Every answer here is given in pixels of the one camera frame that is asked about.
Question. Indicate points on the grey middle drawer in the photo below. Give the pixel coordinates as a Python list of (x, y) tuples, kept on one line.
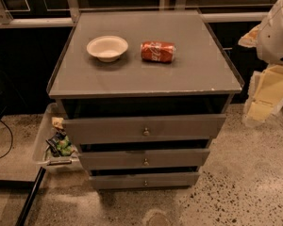
[(144, 159)]

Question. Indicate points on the grey drawer cabinet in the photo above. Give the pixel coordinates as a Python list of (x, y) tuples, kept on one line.
[(200, 80)]

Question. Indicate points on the white paper bowl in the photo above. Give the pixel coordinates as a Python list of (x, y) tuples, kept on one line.
[(107, 48)]

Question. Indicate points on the black floor bar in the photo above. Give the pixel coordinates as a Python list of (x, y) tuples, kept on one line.
[(31, 197)]

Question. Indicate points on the grey drawer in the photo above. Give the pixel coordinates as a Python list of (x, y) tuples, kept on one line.
[(144, 159), (175, 179), (141, 129)]

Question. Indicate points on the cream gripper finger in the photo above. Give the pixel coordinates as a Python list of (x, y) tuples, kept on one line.
[(265, 96), (249, 40)]

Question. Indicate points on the grey top drawer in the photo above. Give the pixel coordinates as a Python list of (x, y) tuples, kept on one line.
[(141, 129)]

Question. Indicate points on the red soda can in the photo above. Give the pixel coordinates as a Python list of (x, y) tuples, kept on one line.
[(158, 51)]

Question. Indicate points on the grey bottom drawer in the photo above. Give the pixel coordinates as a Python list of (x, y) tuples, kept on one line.
[(175, 179)]

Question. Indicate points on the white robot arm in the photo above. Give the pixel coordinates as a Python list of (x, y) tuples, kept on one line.
[(270, 37)]

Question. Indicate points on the metal railing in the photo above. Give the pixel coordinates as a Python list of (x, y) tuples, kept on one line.
[(50, 13)]

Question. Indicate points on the tan crumpled wrapper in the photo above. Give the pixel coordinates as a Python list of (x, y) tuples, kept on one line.
[(57, 122)]

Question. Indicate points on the green snack bag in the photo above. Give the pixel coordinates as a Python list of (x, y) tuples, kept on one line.
[(59, 145)]

